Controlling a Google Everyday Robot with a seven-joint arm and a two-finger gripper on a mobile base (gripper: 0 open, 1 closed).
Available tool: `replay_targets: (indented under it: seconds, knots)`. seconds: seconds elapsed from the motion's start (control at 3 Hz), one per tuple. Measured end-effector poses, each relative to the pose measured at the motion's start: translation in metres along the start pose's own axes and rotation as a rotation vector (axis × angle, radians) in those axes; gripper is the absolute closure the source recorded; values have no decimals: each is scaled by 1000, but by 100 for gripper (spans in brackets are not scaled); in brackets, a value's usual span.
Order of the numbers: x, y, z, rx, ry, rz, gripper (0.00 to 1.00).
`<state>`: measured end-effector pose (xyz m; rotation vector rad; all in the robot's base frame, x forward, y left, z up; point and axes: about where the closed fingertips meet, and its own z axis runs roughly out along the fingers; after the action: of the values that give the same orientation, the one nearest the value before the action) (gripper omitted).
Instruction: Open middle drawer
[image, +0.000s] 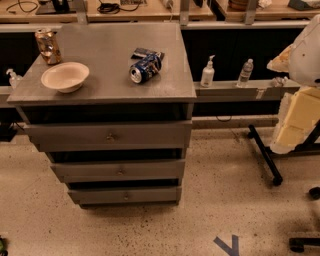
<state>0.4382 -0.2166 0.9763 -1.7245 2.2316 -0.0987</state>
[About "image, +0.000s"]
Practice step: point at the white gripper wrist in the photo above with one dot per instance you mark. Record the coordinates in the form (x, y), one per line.
(306, 56)

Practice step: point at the grey drawer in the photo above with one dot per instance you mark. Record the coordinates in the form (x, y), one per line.
(109, 136)
(122, 195)
(119, 170)

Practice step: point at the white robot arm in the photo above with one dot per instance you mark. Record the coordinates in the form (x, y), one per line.
(301, 59)

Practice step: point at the grey drawer cabinet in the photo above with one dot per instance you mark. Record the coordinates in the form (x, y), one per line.
(109, 95)

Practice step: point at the grey bottom drawer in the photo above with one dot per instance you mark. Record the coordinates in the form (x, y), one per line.
(122, 195)

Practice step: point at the grey top drawer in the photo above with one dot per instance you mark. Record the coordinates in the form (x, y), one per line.
(109, 136)

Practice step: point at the crumpled plastic wrapper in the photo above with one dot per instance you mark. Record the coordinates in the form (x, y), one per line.
(279, 81)

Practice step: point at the clear water bottle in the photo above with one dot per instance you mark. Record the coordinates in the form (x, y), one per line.
(245, 73)

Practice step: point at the white pump bottle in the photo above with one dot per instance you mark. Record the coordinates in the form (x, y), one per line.
(208, 73)

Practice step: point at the black chair caster base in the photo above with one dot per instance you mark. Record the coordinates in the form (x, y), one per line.
(298, 244)

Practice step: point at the blue pepsi can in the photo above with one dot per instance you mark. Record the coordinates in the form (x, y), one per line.
(145, 69)

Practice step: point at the dark snack packet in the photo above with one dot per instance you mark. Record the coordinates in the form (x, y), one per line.
(141, 53)

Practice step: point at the white bowl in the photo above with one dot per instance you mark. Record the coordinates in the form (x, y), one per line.
(66, 77)

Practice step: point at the orange soda can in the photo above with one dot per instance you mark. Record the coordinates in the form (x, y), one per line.
(48, 46)

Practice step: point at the clear pump bottle left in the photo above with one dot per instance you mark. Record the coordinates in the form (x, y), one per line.
(14, 78)

